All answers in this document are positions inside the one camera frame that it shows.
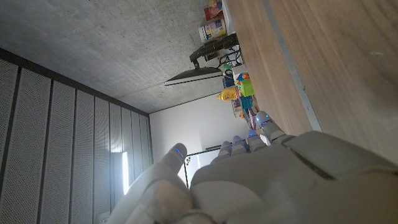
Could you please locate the blue cube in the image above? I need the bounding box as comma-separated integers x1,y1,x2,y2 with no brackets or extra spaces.
239,95,253,110

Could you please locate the green cube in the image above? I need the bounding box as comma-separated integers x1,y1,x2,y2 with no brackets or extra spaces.
239,78,255,98

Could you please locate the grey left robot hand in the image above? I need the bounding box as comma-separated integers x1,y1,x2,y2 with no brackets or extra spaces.
104,111,398,224

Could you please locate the black framed whiteboard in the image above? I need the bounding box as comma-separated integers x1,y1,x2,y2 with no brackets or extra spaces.
183,145,225,189

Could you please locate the white labelled canister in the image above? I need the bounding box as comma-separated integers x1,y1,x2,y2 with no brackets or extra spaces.
198,17,227,44

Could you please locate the yellow squeeze bottle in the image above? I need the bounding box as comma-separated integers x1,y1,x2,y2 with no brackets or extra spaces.
216,86,241,102

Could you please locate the colourful striped box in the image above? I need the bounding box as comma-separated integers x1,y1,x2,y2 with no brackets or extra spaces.
248,107,259,130

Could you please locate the large white cube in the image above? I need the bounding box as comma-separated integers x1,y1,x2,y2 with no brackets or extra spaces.
231,63,248,75

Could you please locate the grey tape outline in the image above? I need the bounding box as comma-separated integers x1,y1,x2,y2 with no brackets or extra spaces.
261,0,323,132

